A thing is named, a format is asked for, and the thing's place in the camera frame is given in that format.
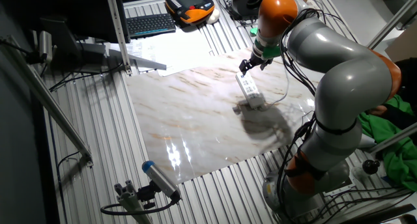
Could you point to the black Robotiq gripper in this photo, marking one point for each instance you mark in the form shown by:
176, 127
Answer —
260, 60

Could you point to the white four-switch power strip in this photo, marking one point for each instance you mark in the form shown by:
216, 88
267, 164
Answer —
250, 90

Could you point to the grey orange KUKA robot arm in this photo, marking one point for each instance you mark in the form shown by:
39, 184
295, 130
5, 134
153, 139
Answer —
352, 77

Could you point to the person's right forearm dark sleeve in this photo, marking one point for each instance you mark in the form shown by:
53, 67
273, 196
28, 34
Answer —
408, 80

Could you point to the person's left forearm dark sleeve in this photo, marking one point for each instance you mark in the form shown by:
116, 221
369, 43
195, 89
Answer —
402, 116

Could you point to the person's left hand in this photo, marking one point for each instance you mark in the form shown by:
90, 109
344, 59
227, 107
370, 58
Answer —
378, 110

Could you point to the black round spool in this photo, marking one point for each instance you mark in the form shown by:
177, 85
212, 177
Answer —
247, 2

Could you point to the white printed paper sheets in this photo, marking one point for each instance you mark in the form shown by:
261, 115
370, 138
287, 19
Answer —
176, 53

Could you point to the marble pattern table sheet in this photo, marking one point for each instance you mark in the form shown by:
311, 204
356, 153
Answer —
195, 120

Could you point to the orange black teach pendant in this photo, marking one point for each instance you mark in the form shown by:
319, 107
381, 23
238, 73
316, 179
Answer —
190, 6

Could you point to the grey flat metal bar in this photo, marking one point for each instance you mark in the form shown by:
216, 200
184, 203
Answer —
143, 62

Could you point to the black computer keyboard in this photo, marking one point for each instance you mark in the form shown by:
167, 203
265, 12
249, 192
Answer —
150, 24

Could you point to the white folded cloth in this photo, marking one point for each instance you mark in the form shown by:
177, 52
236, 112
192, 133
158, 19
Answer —
368, 142

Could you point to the brown cardboard sheet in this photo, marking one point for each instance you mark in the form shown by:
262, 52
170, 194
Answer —
404, 46

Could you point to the black round knob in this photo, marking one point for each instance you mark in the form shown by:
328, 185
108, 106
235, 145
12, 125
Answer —
371, 166

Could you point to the short slanted aluminium beam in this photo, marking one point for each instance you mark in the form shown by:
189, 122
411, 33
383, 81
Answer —
394, 137

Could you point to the green cloth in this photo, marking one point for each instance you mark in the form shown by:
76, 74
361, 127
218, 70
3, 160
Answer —
397, 152

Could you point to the black monitor stand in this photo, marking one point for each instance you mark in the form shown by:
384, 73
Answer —
70, 45

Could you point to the black computer monitor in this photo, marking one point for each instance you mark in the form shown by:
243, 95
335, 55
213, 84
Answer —
65, 9

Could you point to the long diagonal aluminium beam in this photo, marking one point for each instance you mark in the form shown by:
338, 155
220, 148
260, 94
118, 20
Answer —
49, 100

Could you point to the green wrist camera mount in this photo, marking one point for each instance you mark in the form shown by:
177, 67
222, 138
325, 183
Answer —
268, 51

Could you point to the slanted aluminium frame beam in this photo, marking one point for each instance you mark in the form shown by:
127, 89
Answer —
391, 22

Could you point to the upright aluminium frame beam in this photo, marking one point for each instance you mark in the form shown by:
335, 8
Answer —
118, 28

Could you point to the silver camera with blue end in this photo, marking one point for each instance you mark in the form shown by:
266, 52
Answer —
160, 179

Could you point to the black camera clamp mount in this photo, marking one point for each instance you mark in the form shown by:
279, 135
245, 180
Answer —
147, 194

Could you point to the short aluminium profile post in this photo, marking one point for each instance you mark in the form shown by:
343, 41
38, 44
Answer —
130, 201

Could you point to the small silver camera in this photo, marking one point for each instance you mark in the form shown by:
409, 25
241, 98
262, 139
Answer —
45, 45

